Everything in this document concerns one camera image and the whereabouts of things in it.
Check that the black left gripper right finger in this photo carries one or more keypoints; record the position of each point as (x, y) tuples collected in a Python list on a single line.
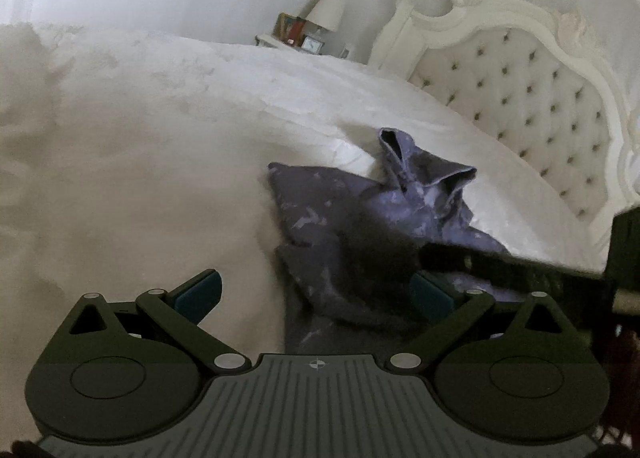
[(493, 372)]

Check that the white nightstand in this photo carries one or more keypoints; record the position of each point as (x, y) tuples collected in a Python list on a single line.
[(267, 40)]

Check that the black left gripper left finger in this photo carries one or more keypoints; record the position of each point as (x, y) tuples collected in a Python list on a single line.
[(118, 372)]

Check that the purple marble pattern hoodie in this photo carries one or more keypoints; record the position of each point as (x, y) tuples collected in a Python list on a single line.
[(363, 257)]

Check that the cream tufted headboard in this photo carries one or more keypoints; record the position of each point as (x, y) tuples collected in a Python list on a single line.
[(534, 79)]

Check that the white embroidered bedspread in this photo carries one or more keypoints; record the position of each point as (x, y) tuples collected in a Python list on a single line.
[(134, 160)]

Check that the small white alarm clock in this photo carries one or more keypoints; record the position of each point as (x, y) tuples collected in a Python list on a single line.
[(312, 44)]

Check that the white table lamp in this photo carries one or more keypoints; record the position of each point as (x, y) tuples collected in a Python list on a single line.
[(327, 14)]

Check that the red book on nightstand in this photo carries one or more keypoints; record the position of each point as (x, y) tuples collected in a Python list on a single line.
[(289, 29)]

